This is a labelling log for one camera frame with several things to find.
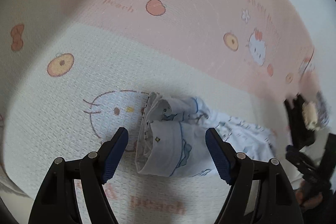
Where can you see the black fabric item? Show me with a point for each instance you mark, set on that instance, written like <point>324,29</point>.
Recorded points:
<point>296,124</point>

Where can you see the person's right hand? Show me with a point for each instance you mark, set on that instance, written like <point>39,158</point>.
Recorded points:
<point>307,195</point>

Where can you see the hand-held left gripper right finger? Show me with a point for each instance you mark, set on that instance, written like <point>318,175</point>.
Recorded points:
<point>219,158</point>

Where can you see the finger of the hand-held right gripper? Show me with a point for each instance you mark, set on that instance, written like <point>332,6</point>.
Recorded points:
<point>299,158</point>

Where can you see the grey patterned item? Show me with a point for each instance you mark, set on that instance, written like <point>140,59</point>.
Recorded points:
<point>321,108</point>

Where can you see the pink and cream printed blanket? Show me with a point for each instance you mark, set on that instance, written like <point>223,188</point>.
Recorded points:
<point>183,29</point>

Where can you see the cream fluffy item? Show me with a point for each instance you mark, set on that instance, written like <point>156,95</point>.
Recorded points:
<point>309,115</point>

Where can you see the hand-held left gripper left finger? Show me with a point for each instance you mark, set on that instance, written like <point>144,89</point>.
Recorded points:
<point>115,153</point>

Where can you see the cartoon print pajama pants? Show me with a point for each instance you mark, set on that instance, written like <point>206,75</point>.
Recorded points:
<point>168,145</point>

